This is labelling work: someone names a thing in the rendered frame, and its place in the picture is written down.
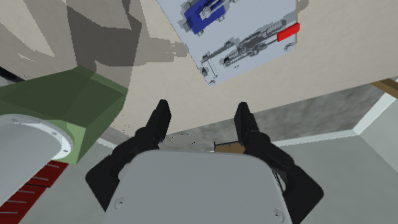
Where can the blue flat metal blank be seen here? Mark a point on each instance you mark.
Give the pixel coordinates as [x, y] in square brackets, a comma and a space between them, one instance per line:
[194, 19]

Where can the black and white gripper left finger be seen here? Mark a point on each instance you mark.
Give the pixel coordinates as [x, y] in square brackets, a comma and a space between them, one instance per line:
[103, 178]

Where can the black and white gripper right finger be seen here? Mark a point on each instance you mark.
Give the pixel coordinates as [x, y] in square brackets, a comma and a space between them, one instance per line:
[302, 193]

